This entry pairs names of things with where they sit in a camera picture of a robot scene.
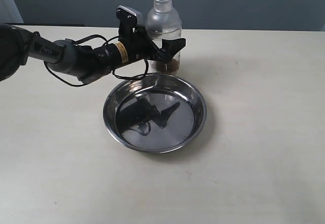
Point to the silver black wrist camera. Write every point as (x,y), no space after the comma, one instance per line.
(129,19)

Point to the clear plastic shaker bottle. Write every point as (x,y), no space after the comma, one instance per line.
(163,23)

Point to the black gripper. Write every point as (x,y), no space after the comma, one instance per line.
(134,45)

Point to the round stainless steel pan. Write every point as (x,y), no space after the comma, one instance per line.
(157,114)

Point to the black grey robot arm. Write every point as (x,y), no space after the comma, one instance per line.
(76,59)

